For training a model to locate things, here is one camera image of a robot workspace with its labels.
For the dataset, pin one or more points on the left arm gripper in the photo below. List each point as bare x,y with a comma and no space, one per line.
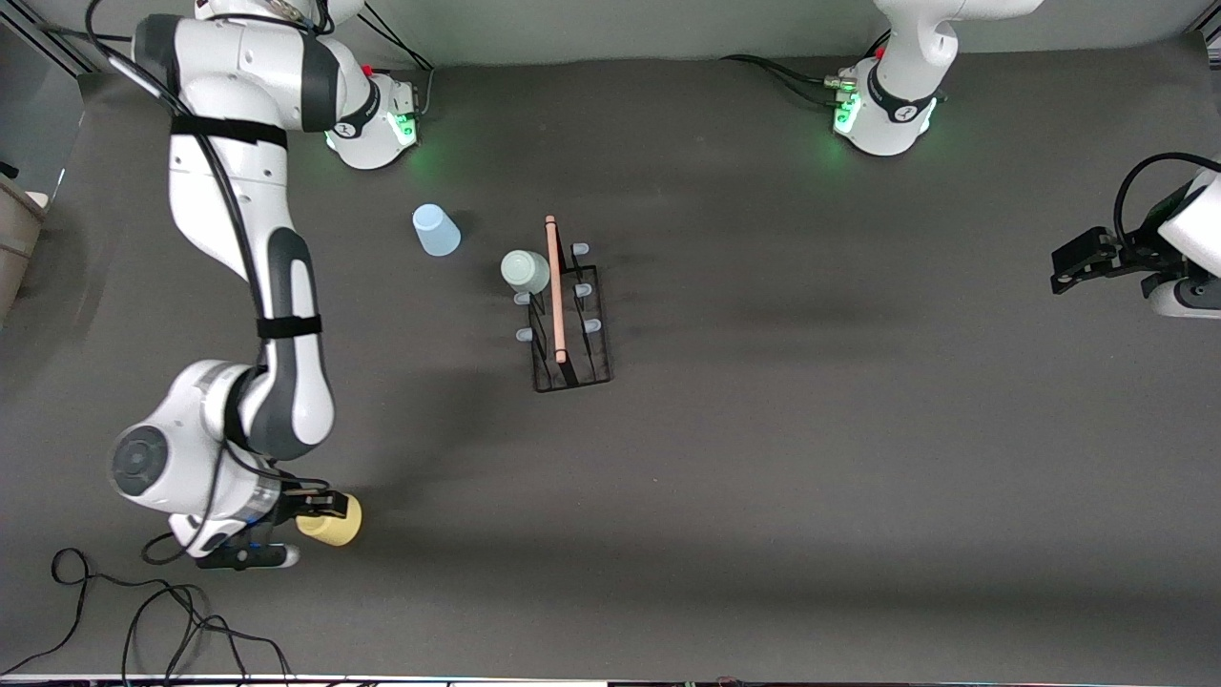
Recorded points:
1132,258

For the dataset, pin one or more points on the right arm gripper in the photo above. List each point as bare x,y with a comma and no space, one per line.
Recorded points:
292,503

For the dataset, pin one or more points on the yellow plastic cup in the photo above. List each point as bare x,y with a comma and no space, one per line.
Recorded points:
339,530

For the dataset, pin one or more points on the pale green plastic cup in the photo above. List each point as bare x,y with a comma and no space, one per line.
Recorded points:
525,272

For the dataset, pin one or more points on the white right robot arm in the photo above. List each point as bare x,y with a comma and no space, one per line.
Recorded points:
229,191

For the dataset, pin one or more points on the light blue plastic cup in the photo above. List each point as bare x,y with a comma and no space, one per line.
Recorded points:
436,231

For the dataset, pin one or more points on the dark grey table mat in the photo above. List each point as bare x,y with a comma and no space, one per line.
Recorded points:
668,572

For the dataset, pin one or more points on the brown cardboard box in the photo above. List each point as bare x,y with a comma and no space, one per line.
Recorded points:
14,248

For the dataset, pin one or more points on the black aluminium frame rail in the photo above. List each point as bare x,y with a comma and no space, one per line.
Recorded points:
1211,38
57,48

